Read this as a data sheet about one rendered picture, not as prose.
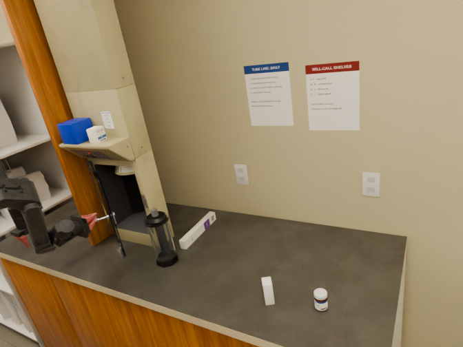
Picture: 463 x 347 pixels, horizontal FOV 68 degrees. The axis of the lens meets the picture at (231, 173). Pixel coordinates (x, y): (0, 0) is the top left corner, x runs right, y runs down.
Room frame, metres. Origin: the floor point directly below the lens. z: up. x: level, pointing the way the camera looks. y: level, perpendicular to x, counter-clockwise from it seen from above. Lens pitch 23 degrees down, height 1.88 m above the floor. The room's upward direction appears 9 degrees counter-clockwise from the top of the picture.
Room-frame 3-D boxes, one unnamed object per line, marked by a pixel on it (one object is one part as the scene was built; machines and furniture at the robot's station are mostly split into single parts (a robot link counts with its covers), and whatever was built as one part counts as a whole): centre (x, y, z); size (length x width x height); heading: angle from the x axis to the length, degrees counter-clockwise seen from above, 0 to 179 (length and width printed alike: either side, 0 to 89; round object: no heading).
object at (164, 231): (1.32, 0.35, 1.06); 0.11 x 0.11 x 0.21
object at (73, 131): (1.50, 0.63, 1.56); 0.10 x 0.10 x 0.09; 58
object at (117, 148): (1.46, 0.56, 1.46); 0.32 x 0.11 x 0.10; 58
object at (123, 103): (1.61, 0.47, 1.33); 0.32 x 0.25 x 0.77; 58
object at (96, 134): (1.44, 0.53, 1.54); 0.05 x 0.05 x 0.06; 63
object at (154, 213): (1.32, 0.35, 1.18); 0.09 x 0.09 x 0.07
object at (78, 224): (1.28, 0.68, 1.20); 0.07 x 0.07 x 0.10; 56
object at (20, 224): (1.39, 0.96, 1.21); 0.10 x 0.07 x 0.07; 148
